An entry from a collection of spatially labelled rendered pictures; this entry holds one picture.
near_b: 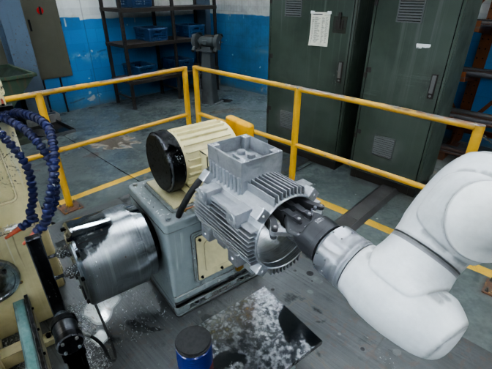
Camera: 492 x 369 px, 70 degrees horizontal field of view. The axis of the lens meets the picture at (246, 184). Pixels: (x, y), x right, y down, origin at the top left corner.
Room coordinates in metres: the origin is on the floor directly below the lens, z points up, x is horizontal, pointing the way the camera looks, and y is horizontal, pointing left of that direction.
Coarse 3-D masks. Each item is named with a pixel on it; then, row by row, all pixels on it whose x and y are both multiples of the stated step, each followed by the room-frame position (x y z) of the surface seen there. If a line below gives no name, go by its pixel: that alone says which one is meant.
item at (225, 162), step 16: (208, 144) 0.67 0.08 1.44; (224, 144) 0.69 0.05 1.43; (240, 144) 0.72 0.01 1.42; (256, 144) 0.69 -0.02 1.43; (224, 160) 0.62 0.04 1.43; (240, 160) 0.59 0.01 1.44; (256, 160) 0.59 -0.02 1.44; (272, 160) 0.62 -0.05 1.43; (224, 176) 0.62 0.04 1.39; (240, 176) 0.58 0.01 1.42; (256, 176) 0.59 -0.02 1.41; (240, 192) 0.58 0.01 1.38
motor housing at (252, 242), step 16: (272, 176) 0.59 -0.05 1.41; (224, 192) 0.60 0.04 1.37; (256, 192) 0.56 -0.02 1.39; (272, 192) 0.54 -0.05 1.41; (288, 192) 0.54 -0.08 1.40; (304, 192) 0.56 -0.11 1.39; (208, 208) 0.60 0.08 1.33; (224, 208) 0.56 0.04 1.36; (272, 208) 0.52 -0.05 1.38; (208, 224) 0.60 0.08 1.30; (224, 224) 0.55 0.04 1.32; (256, 224) 0.51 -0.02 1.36; (224, 240) 0.55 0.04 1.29; (240, 240) 0.50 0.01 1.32; (256, 240) 0.49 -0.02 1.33; (272, 240) 0.61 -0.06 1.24; (288, 240) 0.60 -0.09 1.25; (240, 256) 0.51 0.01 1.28; (256, 256) 0.49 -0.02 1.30; (272, 256) 0.56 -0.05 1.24; (288, 256) 0.56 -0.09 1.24; (272, 272) 0.53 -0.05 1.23
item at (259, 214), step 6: (204, 168) 0.66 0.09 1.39; (204, 174) 0.65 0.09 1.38; (210, 174) 0.65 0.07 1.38; (204, 180) 0.64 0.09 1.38; (210, 180) 0.65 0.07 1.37; (306, 186) 0.59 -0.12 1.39; (306, 192) 0.58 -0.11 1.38; (312, 192) 0.57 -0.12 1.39; (312, 198) 0.57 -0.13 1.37; (258, 210) 0.51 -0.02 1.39; (264, 210) 0.50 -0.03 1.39; (252, 216) 0.50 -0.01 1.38; (258, 216) 0.50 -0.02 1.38; (264, 216) 0.50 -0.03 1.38; (258, 222) 0.50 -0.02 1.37; (258, 264) 0.51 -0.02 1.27; (252, 270) 0.50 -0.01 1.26; (258, 270) 0.50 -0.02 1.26; (264, 270) 0.50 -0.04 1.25
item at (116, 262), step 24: (96, 216) 0.82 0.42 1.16; (120, 216) 0.82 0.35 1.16; (72, 240) 0.72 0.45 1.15; (96, 240) 0.74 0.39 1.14; (120, 240) 0.76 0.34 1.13; (144, 240) 0.79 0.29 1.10; (72, 264) 0.72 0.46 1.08; (96, 264) 0.69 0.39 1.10; (120, 264) 0.72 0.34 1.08; (144, 264) 0.75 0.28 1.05; (96, 288) 0.67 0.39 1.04; (120, 288) 0.71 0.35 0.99
